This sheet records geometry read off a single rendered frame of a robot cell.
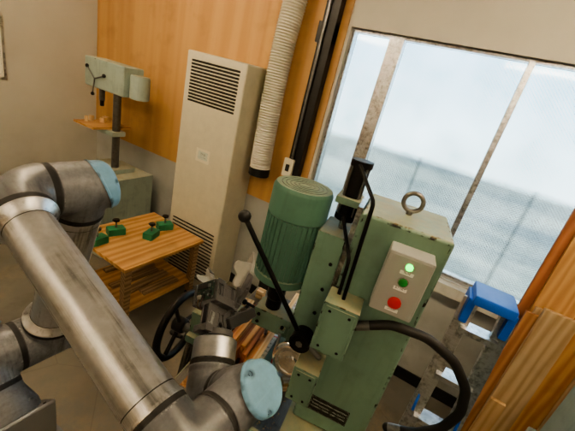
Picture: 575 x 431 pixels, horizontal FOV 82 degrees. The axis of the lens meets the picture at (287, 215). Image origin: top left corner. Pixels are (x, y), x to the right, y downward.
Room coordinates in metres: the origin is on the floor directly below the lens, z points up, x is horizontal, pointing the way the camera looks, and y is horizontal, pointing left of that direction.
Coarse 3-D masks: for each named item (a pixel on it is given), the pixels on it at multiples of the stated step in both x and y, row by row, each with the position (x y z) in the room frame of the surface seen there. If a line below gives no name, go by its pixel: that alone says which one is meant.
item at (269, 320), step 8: (264, 304) 0.91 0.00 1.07; (256, 312) 0.89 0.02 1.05; (264, 312) 0.88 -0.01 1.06; (272, 312) 0.88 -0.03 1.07; (280, 312) 0.89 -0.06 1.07; (256, 320) 0.88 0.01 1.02; (264, 320) 0.88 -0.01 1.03; (272, 320) 0.87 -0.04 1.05; (280, 320) 0.86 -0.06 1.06; (288, 320) 0.86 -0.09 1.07; (272, 328) 0.87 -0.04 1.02; (288, 328) 0.85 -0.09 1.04
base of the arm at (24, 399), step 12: (12, 384) 0.60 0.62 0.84; (24, 384) 0.63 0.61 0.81; (0, 396) 0.57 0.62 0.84; (12, 396) 0.58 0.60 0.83; (24, 396) 0.60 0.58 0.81; (36, 396) 0.63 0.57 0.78; (0, 408) 0.55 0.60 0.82; (12, 408) 0.56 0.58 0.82; (24, 408) 0.57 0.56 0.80; (0, 420) 0.53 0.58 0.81; (12, 420) 0.54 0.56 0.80
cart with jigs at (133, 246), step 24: (144, 216) 2.31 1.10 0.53; (168, 216) 2.20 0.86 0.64; (96, 240) 1.76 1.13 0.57; (120, 240) 1.90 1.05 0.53; (144, 240) 1.97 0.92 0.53; (168, 240) 2.05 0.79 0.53; (192, 240) 2.14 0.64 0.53; (120, 264) 1.65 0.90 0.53; (144, 264) 1.72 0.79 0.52; (168, 264) 2.27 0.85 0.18; (192, 264) 2.14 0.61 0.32; (120, 288) 1.65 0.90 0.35; (144, 288) 1.89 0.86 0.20; (168, 288) 1.98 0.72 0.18; (192, 288) 2.17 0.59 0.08
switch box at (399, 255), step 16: (400, 256) 0.67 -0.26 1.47; (416, 256) 0.67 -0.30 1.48; (432, 256) 0.69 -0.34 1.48; (384, 272) 0.67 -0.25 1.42; (416, 272) 0.65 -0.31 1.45; (432, 272) 0.65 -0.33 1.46; (384, 288) 0.67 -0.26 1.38; (416, 288) 0.65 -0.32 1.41; (384, 304) 0.66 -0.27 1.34; (416, 304) 0.65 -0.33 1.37
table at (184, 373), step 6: (252, 294) 1.18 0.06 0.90; (258, 300) 1.15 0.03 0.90; (288, 300) 1.20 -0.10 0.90; (186, 336) 0.90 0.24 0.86; (192, 336) 0.90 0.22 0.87; (192, 342) 0.89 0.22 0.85; (270, 360) 0.90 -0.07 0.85; (186, 366) 0.75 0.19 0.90; (180, 372) 0.72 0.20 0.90; (186, 372) 0.72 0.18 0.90; (180, 378) 0.70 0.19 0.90
